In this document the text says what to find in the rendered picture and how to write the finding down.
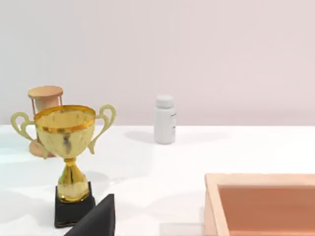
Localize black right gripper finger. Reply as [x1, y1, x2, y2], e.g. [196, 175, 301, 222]
[63, 193, 116, 236]

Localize gold trophy with black base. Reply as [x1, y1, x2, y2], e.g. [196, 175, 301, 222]
[10, 104, 117, 229]

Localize white bottle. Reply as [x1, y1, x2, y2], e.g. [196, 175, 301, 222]
[154, 94, 177, 145]

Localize wooden hourglass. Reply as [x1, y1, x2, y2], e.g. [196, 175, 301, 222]
[27, 85, 64, 158]

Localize shallow salmon-coloured box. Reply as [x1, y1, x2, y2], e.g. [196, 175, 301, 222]
[203, 173, 315, 236]

